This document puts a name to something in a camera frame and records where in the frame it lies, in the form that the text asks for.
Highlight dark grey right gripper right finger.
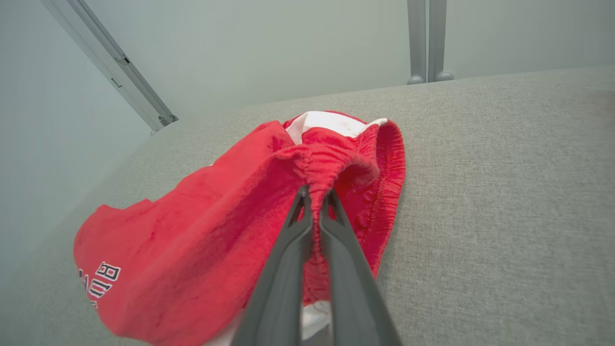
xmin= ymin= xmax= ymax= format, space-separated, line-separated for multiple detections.
xmin=319 ymin=188 xmax=403 ymax=346

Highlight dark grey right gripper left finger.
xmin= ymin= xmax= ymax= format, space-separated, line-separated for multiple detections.
xmin=232 ymin=185 xmax=316 ymax=346

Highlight red shorts with Bulls print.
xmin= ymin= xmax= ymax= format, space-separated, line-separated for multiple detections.
xmin=74 ymin=111 xmax=407 ymax=346

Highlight grey fabric sofa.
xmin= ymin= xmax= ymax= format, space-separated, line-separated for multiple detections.
xmin=0 ymin=65 xmax=615 ymax=346

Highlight grey double partition post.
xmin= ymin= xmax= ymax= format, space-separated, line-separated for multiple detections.
xmin=407 ymin=0 xmax=455 ymax=86

